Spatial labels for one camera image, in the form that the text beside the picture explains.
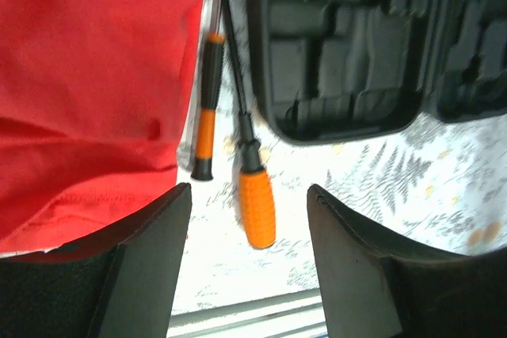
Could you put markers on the black plastic tool case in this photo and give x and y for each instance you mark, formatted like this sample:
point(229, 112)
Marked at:
point(328, 71)

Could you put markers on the aluminium front rail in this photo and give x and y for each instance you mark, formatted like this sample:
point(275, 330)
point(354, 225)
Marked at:
point(298, 314)

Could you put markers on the small precision screwdriver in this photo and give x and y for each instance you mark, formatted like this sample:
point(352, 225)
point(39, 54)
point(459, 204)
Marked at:
point(211, 74)

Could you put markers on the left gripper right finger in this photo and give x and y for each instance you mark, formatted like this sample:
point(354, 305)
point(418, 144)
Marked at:
point(375, 282)

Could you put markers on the large orange handle screwdriver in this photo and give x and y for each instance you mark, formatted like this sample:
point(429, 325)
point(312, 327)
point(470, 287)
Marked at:
point(255, 193)

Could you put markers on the red cloth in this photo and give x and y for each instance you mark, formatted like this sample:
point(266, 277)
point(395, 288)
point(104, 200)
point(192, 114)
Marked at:
point(94, 98)

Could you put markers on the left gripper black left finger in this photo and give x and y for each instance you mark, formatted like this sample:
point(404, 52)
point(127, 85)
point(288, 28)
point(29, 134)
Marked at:
point(116, 282)

